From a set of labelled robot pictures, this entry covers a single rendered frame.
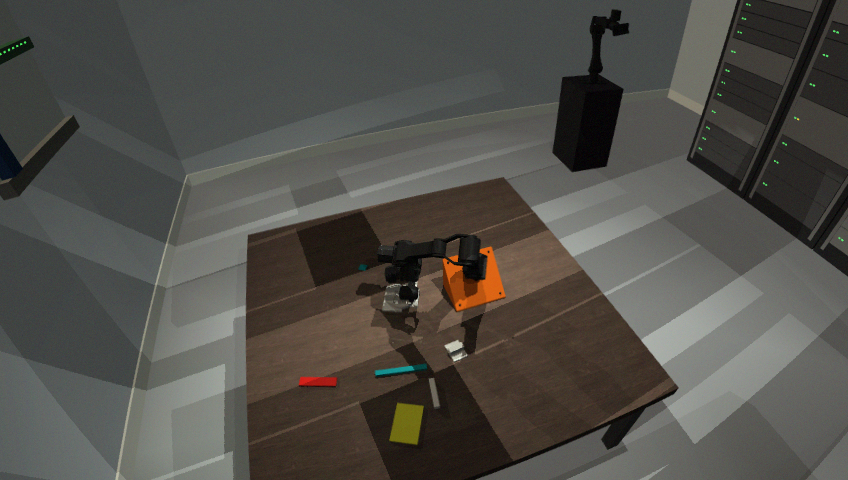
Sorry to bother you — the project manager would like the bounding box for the white narrow bar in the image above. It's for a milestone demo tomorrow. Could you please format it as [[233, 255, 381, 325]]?
[[429, 378, 440, 409]]

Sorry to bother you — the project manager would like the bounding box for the yellow flat rectangular plate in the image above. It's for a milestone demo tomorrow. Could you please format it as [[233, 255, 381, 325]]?
[[389, 403, 424, 445]]

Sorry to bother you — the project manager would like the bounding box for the teal flat bar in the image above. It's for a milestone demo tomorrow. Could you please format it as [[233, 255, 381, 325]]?
[[375, 364, 427, 377]]

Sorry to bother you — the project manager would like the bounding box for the dark red flat bar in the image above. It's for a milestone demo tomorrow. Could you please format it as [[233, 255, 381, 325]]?
[[299, 377, 337, 387]]

